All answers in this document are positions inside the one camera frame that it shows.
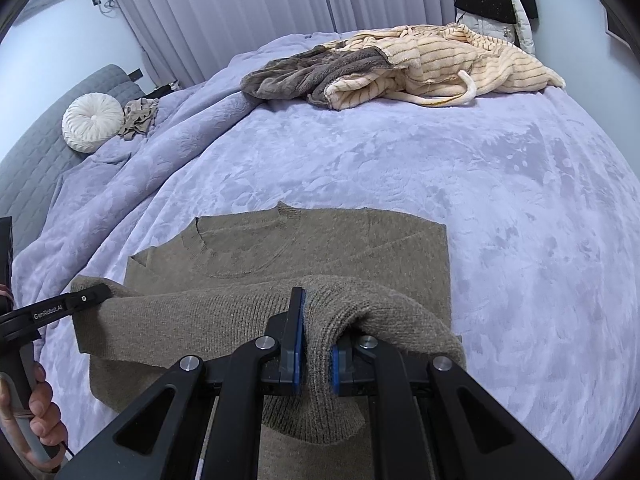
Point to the lavender plush blanket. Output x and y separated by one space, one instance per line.
500 210

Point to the person's left hand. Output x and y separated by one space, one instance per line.
45 405

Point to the olive brown knit sweater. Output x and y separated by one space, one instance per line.
310 250

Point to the cream striped fleece robe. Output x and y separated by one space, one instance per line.
450 62

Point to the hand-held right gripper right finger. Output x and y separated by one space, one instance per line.
336 367

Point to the black bedside object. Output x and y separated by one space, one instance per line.
162 91

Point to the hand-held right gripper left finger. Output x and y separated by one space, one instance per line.
298 345

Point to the wide grey pleated curtain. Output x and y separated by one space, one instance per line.
225 15

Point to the grey fleece garment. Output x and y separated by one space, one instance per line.
300 72

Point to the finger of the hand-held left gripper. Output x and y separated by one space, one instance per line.
80 300

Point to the round white pleated pillow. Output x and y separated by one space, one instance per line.
92 122

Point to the small beige ruffled cloth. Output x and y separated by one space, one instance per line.
140 117

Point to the grey quilted headboard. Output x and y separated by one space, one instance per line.
35 160

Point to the white puffer jacket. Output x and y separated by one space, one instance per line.
520 32

